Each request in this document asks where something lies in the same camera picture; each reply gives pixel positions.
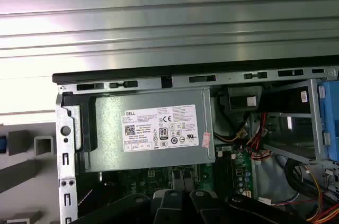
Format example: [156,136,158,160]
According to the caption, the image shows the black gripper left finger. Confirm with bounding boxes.
[69,189,185,224]

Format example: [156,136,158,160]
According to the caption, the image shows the red orange wire bundle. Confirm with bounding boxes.
[246,111,272,161]

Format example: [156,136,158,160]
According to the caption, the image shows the yellow black power wire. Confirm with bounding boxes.
[213,126,249,144]

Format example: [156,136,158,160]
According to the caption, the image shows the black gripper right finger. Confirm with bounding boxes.
[188,190,328,224]

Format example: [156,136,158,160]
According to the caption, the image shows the grey parts rack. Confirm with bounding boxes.
[0,120,58,224]

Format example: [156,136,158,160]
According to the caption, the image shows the green motherboard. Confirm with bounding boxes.
[100,147,256,201]

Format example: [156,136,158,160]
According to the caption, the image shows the grey power supply unit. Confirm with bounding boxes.
[79,88,216,174]

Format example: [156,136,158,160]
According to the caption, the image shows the black open PC case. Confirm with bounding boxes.
[52,62,339,224]

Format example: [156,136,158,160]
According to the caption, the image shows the metal optical drive cage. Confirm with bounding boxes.
[261,77,339,163]

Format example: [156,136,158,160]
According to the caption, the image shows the black RAM slot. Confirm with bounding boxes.
[228,152,234,195]
[220,152,225,195]
[224,152,229,195]
[216,152,220,195]

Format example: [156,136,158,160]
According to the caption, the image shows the blue plastic drive bracket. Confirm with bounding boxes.
[316,80,339,163]

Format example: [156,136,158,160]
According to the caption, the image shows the orange disk power wire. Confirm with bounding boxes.
[286,159,339,224]

